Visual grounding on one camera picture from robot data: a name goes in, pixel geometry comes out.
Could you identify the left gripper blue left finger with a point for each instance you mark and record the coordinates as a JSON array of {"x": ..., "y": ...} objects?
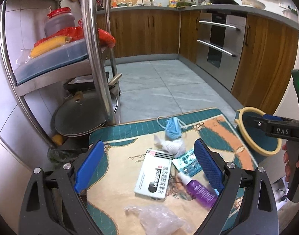
[{"x": 85, "y": 171}]

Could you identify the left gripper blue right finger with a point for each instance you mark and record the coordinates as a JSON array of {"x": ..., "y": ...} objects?
[{"x": 207, "y": 160}]

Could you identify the teal pill blister pack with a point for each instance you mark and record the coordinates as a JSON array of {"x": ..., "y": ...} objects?
[{"x": 187, "y": 163}]

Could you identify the purple spray bottle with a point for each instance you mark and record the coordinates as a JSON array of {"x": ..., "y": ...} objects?
[{"x": 197, "y": 191}]

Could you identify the white tissue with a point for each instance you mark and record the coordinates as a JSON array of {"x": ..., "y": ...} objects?
[{"x": 175, "y": 147}]

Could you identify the blue face mask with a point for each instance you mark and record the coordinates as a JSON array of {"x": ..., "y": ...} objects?
[{"x": 173, "y": 127}]

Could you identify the white black coupon box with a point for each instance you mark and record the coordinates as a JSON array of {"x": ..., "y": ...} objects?
[{"x": 154, "y": 174}]

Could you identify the clear plastic bag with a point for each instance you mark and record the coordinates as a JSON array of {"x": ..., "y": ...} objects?
[{"x": 158, "y": 219}]

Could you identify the teal trash bin yellow rim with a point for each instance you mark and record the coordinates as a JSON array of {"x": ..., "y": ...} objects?
[{"x": 255, "y": 137}]

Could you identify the wooden kitchen cabinets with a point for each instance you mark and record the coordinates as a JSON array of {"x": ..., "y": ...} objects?
[{"x": 268, "y": 55}]

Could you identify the person's right hand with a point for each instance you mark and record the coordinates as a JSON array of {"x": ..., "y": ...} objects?
[{"x": 286, "y": 161}]

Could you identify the teal orange floor mat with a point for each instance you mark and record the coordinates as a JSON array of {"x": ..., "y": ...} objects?
[{"x": 112, "y": 186}]

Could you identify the glass pot lid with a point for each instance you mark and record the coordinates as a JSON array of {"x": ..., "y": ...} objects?
[{"x": 79, "y": 115}]

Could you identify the black square tray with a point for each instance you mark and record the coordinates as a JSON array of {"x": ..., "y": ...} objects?
[{"x": 81, "y": 83}]

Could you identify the blue plastic storage box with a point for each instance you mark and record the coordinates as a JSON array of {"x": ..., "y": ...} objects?
[{"x": 54, "y": 59}]

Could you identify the red plastic bag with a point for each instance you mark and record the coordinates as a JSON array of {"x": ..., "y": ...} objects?
[{"x": 77, "y": 33}]

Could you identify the yellow corn package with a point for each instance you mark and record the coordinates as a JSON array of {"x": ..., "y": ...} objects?
[{"x": 49, "y": 45}]

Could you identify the stainless steel built-in oven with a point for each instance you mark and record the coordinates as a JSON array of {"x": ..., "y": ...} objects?
[{"x": 220, "y": 44}]

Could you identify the red lid plastic jar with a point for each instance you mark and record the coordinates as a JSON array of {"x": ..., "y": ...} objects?
[{"x": 59, "y": 19}]

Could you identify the black wok pan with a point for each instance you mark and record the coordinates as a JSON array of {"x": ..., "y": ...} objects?
[{"x": 229, "y": 2}]

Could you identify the stainless steel shelf rack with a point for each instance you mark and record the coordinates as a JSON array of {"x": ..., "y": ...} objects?
[{"x": 92, "y": 64}]

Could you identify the wooden handle utensil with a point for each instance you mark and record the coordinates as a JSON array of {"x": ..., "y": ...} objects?
[{"x": 114, "y": 80}]

